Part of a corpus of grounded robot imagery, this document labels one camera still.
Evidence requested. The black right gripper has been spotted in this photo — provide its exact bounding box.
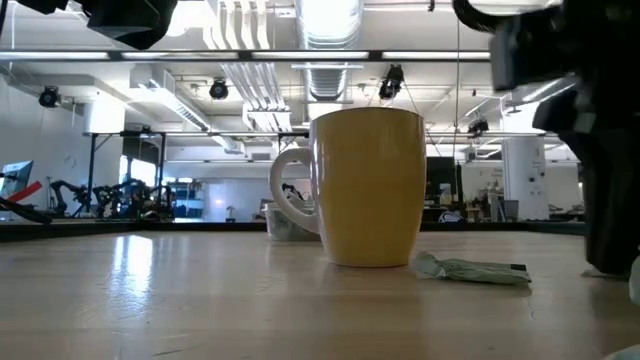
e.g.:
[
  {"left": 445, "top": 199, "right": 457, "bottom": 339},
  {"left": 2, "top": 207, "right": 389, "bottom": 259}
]
[{"left": 532, "top": 84, "right": 640, "bottom": 276}]

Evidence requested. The yellow ceramic mug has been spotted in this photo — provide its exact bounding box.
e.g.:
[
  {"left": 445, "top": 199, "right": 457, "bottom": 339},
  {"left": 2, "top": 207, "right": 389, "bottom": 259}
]
[{"left": 269, "top": 106, "right": 428, "bottom": 269}]

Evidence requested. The clear plastic container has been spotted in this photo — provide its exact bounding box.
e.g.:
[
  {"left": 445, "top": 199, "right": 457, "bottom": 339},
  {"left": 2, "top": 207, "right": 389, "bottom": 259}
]
[{"left": 263, "top": 201, "right": 321, "bottom": 243}]

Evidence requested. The white building column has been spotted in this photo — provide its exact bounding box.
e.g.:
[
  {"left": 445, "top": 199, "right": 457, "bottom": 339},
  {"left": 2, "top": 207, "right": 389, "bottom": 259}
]
[{"left": 502, "top": 137, "right": 550, "bottom": 221}]

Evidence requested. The white hanging cylinder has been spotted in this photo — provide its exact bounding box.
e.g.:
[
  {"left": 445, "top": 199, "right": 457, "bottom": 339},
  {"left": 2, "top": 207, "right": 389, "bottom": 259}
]
[{"left": 82, "top": 99, "right": 126, "bottom": 135}]

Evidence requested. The dark wide monitor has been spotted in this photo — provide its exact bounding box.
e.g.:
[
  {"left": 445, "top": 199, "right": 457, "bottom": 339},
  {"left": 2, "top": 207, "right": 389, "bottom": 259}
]
[{"left": 425, "top": 156, "right": 464, "bottom": 209}]

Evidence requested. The blue storage shelving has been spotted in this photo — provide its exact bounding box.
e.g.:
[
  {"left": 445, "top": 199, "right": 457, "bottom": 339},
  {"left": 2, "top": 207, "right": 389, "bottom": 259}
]
[{"left": 167, "top": 177, "right": 206, "bottom": 219}]

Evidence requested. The tilted computer monitor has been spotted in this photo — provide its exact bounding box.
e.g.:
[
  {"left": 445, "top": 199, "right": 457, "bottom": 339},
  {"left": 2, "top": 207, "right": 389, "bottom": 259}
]
[{"left": 0, "top": 160, "right": 34, "bottom": 195}]

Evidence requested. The red strip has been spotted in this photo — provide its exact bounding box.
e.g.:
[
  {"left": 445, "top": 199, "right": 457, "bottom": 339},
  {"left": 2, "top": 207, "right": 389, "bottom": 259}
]
[{"left": 7, "top": 180, "right": 44, "bottom": 204}]

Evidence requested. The black crossbar with light strips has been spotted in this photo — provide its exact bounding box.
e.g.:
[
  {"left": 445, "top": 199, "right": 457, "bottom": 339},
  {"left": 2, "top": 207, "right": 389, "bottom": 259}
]
[{"left": 0, "top": 48, "right": 491, "bottom": 64}]

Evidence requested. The black metal stand frame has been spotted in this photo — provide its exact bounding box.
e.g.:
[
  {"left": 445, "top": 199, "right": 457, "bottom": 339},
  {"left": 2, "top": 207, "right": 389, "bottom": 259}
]
[{"left": 82, "top": 130, "right": 169, "bottom": 219}]

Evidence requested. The silver ceiling air duct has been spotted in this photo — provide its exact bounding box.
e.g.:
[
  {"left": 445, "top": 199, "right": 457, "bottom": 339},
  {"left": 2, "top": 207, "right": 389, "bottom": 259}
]
[{"left": 294, "top": 0, "right": 365, "bottom": 101}]

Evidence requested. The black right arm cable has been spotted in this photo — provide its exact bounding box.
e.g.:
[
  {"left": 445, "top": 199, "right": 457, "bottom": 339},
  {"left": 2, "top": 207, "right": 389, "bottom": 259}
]
[{"left": 452, "top": 0, "right": 501, "bottom": 34}]

